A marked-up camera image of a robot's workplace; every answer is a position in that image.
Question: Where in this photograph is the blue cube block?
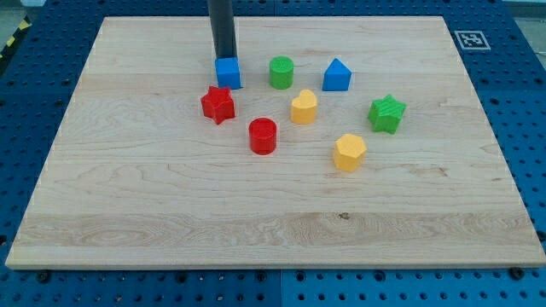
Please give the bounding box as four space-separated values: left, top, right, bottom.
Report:
215 57 241 90

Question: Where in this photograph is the blue triangular prism block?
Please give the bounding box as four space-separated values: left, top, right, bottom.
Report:
322 58 352 91

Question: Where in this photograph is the yellow hexagon block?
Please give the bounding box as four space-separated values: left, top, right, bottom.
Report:
333 134 367 172

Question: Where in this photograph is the green cylinder block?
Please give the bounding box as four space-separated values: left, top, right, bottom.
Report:
269 55 294 90

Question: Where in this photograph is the green star block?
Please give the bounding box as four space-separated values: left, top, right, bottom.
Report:
368 94 407 135

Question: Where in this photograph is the light wooden board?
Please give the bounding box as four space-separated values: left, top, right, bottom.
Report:
6 16 545 270

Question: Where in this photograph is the red cylinder block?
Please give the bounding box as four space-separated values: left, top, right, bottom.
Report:
248 118 277 155

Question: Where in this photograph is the white fiducial marker tag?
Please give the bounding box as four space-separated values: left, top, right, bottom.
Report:
454 30 491 50

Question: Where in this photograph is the yellow heart block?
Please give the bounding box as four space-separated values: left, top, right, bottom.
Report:
291 89 317 125

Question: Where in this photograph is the red star block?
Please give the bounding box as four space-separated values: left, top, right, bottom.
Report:
200 86 235 125

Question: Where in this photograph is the grey cylindrical robot arm rod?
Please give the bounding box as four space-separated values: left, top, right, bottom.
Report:
207 0 237 59

